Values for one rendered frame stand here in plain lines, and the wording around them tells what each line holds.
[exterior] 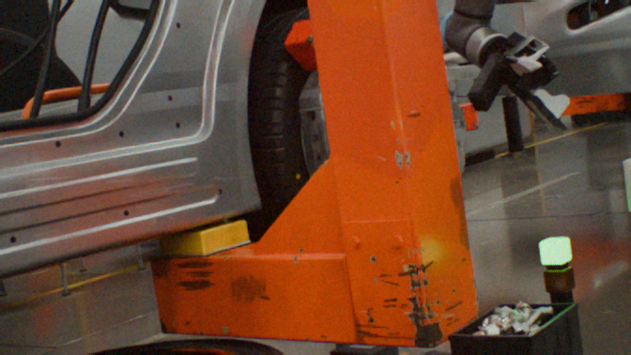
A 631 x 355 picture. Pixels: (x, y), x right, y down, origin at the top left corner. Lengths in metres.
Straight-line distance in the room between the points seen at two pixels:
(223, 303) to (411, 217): 0.50
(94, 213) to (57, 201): 0.08
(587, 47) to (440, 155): 3.01
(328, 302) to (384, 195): 0.24
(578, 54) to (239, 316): 3.02
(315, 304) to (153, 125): 0.47
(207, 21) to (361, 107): 0.54
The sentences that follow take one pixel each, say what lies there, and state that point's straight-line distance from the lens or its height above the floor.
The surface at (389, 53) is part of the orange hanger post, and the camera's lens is 1.65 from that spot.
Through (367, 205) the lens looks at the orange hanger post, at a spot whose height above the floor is 0.77.
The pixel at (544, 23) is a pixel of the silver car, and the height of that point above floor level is 1.14.
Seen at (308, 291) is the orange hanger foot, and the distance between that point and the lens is 1.84.
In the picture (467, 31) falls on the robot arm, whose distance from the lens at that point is 1.94.
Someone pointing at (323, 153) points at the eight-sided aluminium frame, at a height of 0.84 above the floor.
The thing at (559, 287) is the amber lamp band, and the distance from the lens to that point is 1.77.
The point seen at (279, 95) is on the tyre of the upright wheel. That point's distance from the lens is 2.19.
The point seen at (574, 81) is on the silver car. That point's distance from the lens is 4.76.
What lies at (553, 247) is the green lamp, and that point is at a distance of 1.76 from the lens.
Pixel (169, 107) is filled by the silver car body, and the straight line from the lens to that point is 2.01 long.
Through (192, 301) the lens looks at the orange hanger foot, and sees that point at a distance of 2.06.
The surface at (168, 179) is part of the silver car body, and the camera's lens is 1.96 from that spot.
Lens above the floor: 0.96
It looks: 5 degrees down
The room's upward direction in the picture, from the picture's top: 8 degrees counter-clockwise
